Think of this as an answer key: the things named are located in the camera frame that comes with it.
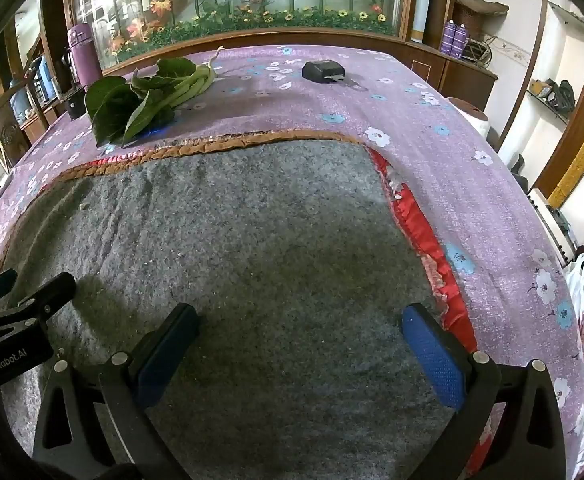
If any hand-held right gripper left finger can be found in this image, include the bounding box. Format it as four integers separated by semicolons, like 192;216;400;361
32;302;203;480

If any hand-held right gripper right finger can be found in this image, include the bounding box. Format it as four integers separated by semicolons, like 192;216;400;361
401;302;568;480

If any grey felt mat red trim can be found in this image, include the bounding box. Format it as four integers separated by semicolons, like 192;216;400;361
0;130;493;480

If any wooden armchair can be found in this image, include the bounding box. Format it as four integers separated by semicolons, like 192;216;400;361
0;60;42;128

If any green leafy vegetable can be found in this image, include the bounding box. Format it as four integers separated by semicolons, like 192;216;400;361
84;46;225;148

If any purple floral tablecloth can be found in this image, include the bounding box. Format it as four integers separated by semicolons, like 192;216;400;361
0;45;584;480

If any purple thermos bottle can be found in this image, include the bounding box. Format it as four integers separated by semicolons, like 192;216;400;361
66;22;105;88

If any white round stool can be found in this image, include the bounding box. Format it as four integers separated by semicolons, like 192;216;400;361
446;97;491;137

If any wooden side cabinet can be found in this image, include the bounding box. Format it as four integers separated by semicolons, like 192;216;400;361
402;40;499;111

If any dark bag on shelf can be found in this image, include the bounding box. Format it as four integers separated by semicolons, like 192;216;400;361
529;77;578;113

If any black car key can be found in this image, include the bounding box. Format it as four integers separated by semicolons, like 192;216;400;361
302;60;367;92

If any brown woven basket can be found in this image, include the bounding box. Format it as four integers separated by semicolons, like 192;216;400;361
453;0;510;41

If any rolled white poster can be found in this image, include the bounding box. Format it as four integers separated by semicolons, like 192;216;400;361
409;0;445;43

